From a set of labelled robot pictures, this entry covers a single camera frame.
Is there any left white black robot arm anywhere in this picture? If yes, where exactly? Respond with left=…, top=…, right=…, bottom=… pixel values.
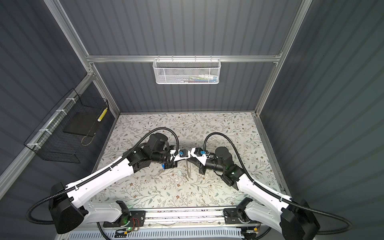
left=49, top=133, right=176, bottom=234

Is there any black foam pad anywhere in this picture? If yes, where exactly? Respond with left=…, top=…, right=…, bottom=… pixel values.
left=63, top=113, right=101, bottom=137

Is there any white perforated vent strip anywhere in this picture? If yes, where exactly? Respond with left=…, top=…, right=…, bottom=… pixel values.
left=67, top=227, right=244, bottom=240

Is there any white tube in basket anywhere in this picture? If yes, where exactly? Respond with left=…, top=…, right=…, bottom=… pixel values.
left=196, top=75, right=219, bottom=83

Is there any white wire mesh basket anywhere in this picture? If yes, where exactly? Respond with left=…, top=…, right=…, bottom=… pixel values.
left=153, top=60, right=222, bottom=85

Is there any yellow marker pen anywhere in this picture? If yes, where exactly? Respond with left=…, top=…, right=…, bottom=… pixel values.
left=97, top=107, right=109, bottom=122

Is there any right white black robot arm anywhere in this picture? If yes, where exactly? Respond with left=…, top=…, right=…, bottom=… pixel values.
left=177, top=147, right=320, bottom=240

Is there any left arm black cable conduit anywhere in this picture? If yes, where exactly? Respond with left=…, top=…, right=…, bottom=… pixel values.
left=25, top=126, right=180, bottom=226

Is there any black wire basket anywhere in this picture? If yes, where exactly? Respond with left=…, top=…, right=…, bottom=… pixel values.
left=24, top=89, right=109, bottom=164

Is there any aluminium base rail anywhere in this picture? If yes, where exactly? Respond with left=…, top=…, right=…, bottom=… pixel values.
left=69, top=202, right=284, bottom=232

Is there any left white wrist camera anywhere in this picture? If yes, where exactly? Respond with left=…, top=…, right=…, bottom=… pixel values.
left=170, top=149, right=191, bottom=162

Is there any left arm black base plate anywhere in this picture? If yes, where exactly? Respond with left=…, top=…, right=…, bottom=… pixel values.
left=103, top=211, right=146, bottom=228

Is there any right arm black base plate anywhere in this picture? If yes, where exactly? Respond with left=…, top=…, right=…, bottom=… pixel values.
left=223, top=208, right=260, bottom=225

